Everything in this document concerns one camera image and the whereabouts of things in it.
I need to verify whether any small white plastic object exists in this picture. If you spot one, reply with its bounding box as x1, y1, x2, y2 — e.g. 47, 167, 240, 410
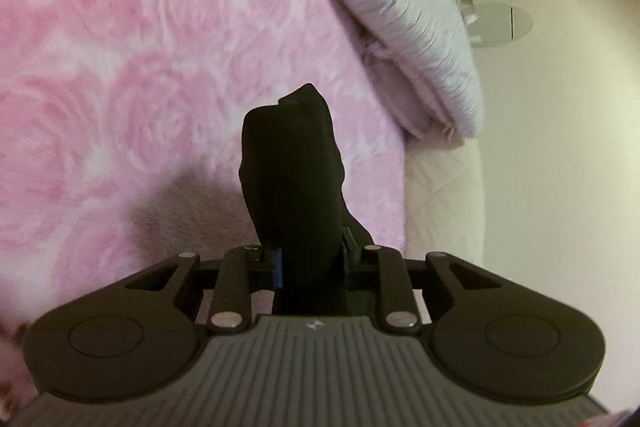
457, 0, 489, 42

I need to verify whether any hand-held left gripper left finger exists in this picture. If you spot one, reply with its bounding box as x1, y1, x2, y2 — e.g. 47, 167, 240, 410
125, 244, 285, 335

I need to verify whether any pink floral blanket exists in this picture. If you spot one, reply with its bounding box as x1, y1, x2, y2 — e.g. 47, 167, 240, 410
0, 0, 407, 413

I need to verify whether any white quilted mattress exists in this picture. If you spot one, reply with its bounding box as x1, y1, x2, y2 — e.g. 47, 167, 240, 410
402, 127, 487, 269

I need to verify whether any pale grey crinkled quilt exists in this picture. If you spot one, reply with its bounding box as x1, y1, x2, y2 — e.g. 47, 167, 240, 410
282, 0, 485, 140

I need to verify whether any round silver base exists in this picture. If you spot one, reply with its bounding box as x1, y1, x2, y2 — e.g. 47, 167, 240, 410
472, 3, 534, 50

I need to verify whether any black garment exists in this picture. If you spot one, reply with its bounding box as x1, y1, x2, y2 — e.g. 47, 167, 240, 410
239, 83, 373, 315

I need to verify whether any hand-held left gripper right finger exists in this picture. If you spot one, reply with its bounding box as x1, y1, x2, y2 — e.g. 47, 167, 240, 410
342, 229, 501, 334

